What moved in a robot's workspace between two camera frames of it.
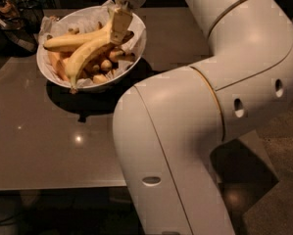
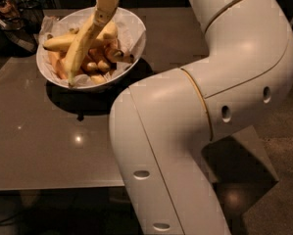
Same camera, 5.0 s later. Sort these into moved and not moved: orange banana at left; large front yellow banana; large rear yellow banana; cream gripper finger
Moved: large front yellow banana; cream gripper finger
Not moved: large rear yellow banana; orange banana at left
